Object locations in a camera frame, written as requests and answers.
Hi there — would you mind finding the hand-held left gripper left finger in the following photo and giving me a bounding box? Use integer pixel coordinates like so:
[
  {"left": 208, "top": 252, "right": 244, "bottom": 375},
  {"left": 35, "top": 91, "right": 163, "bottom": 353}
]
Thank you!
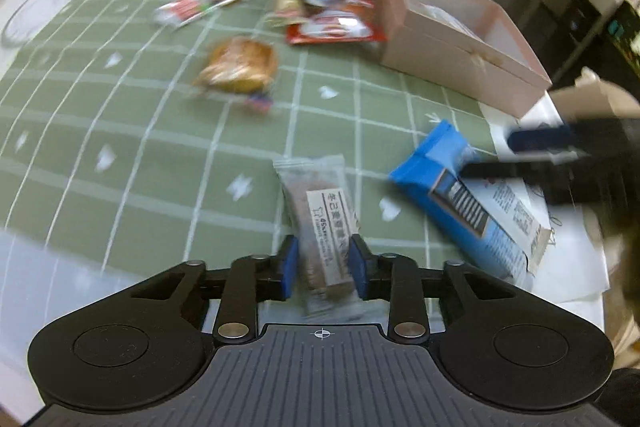
[{"left": 131, "top": 234, "right": 301, "bottom": 342}]

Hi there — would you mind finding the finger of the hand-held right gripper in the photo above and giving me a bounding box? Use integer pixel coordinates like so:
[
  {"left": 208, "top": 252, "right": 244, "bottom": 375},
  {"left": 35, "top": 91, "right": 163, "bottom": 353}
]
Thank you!
[
  {"left": 506, "top": 124, "right": 591, "bottom": 154},
  {"left": 461, "top": 158, "right": 558, "bottom": 182}
]

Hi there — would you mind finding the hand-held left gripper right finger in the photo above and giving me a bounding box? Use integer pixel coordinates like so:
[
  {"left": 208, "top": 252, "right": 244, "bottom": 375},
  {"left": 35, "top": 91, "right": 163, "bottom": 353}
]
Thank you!
[{"left": 348, "top": 234, "right": 517, "bottom": 342}]

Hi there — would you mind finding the blue packet with dark label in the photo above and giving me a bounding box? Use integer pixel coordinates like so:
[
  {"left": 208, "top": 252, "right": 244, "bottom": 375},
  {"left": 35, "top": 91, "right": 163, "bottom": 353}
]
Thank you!
[{"left": 389, "top": 121, "right": 555, "bottom": 284}]

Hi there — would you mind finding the clear packet with brown bar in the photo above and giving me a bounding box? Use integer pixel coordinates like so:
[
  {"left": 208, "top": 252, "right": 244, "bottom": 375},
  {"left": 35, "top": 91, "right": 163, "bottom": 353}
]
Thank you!
[{"left": 272, "top": 155, "right": 363, "bottom": 320}]

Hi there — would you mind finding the pink cardboard box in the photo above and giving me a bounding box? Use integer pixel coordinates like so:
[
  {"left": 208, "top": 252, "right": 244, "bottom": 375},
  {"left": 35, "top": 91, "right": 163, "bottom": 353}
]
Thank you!
[{"left": 374, "top": 0, "right": 553, "bottom": 122}]

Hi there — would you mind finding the red foil meat packet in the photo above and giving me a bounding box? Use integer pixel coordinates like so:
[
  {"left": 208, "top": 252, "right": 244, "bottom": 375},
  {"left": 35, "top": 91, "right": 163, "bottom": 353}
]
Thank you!
[{"left": 285, "top": 0, "right": 388, "bottom": 46}]

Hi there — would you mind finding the beige chair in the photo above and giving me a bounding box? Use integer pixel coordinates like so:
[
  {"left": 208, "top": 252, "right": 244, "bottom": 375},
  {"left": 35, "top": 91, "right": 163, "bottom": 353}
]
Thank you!
[{"left": 547, "top": 67, "right": 640, "bottom": 122}]

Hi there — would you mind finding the white paper sheet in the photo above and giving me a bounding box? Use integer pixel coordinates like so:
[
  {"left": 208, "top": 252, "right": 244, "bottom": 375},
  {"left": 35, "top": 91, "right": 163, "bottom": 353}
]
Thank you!
[{"left": 479, "top": 91, "right": 610, "bottom": 304}]

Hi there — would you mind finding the dark appliance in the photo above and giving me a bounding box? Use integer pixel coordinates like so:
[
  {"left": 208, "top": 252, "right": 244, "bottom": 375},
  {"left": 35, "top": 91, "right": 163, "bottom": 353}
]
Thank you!
[{"left": 562, "top": 0, "right": 640, "bottom": 75}]

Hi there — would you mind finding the clear packet with bread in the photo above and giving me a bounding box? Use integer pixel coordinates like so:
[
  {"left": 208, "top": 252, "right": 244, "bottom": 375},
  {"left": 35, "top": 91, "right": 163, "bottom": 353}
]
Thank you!
[{"left": 192, "top": 36, "right": 280, "bottom": 114}]

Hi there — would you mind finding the green checked table mat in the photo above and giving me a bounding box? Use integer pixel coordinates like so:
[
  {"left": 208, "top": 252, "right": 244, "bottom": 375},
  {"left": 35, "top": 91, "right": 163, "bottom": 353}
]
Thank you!
[{"left": 0, "top": 0, "right": 501, "bottom": 280}]

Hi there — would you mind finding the small beige snack packet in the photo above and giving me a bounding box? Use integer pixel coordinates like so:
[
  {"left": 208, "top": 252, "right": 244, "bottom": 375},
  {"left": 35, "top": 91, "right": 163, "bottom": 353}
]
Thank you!
[{"left": 267, "top": 0, "right": 308, "bottom": 28}]

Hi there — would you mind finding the red and white candy packet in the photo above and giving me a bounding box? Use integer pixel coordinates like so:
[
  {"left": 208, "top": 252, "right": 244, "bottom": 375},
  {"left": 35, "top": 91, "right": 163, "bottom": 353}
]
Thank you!
[{"left": 154, "top": 0, "right": 246, "bottom": 28}]

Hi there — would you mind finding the clear glass plate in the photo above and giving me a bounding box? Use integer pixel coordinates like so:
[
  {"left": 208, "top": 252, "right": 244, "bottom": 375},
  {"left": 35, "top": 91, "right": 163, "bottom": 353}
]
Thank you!
[{"left": 0, "top": 0, "right": 118, "bottom": 48}]

